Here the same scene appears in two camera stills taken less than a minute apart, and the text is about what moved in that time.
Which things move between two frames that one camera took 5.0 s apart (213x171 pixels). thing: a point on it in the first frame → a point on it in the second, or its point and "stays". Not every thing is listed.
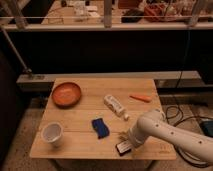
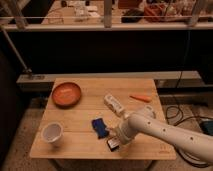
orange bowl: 66,94 stays
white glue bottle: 112,104 stays
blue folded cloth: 102,131 stays
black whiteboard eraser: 123,148 → 113,143
